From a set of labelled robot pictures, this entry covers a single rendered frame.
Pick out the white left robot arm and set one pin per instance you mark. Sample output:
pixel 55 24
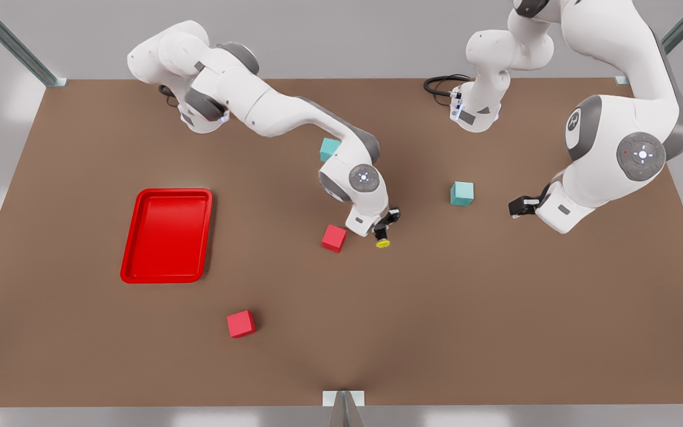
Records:
pixel 608 71

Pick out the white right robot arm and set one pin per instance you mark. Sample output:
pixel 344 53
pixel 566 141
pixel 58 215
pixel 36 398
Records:
pixel 270 110

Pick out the teal cube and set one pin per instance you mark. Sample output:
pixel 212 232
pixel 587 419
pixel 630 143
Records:
pixel 462 194
pixel 328 149

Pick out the silver frame post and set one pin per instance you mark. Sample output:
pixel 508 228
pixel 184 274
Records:
pixel 12 44
pixel 343 406
pixel 682 26

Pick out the red cube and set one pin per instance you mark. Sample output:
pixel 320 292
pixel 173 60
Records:
pixel 241 324
pixel 334 238

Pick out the yellow round gripper tip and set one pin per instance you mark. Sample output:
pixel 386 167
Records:
pixel 383 243

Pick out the red rectangular tray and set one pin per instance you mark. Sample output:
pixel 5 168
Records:
pixel 166 236

